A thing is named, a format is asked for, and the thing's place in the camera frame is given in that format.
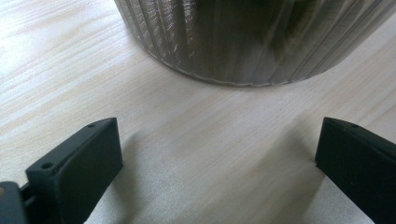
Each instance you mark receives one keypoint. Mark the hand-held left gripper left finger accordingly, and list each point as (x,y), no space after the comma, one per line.
(77,174)

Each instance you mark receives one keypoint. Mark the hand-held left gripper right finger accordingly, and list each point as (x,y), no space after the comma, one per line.
(358,168)

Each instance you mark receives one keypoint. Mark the ribbed translucent trash bin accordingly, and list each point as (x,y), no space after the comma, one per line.
(249,40)

